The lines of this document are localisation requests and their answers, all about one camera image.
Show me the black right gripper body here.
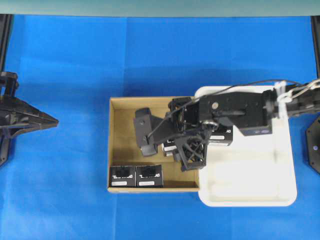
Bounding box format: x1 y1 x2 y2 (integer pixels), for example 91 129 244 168
168 97 233 137

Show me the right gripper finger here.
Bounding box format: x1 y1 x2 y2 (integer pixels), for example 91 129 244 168
173 131 208 172
133 108 175 157

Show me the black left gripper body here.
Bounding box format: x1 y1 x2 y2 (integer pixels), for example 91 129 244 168
0 71 28 140

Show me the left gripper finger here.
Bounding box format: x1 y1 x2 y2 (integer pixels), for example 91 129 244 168
9 122 59 139
14 98 59 123

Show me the black box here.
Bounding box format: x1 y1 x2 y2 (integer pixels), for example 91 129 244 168
109 165 136 188
135 164 164 188
161 139 177 157

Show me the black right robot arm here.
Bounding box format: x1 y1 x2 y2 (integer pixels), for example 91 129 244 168
133 79 320 171

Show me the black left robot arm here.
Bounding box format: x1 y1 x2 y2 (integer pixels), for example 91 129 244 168
0 14 59 165

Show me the open cardboard box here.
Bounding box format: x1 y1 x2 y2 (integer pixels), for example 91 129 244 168
107 96 200 194

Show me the black box tray lower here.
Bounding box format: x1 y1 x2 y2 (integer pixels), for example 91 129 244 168
208 125 233 146

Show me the blue table cloth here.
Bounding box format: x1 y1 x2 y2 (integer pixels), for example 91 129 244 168
0 15 320 240

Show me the white plastic tray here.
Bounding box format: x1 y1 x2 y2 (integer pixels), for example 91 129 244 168
194 85 298 207

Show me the black wrist camera on gripper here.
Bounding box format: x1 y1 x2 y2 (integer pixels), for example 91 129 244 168
168 97 199 132

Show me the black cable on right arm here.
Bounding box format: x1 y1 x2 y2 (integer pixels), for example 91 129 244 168
144 79 320 141

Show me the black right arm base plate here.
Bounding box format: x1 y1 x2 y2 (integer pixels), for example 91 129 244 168
306 117 320 174

